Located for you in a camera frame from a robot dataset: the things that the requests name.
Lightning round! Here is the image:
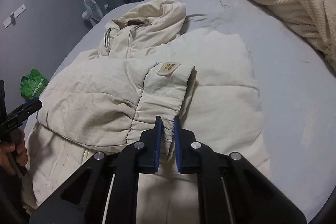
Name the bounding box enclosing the cream puffer jacket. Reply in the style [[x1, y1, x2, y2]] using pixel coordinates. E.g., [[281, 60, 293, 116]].
[[22, 0, 270, 223]]

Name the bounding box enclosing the person's left hand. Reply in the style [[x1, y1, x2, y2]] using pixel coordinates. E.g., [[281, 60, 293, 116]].
[[1, 128, 29, 176]]

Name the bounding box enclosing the green plastic bag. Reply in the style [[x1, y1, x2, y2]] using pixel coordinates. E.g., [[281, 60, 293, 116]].
[[20, 68, 49, 100]]

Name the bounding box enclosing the light blue bed sheet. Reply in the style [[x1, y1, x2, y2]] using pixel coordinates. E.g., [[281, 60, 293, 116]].
[[25, 0, 335, 223]]

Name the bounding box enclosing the white standing fan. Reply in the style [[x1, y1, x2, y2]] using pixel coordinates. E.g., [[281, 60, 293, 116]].
[[81, 0, 104, 27]]

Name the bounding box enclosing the white wall hook strip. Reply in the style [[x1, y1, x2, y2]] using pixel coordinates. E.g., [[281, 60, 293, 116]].
[[3, 5, 26, 28]]

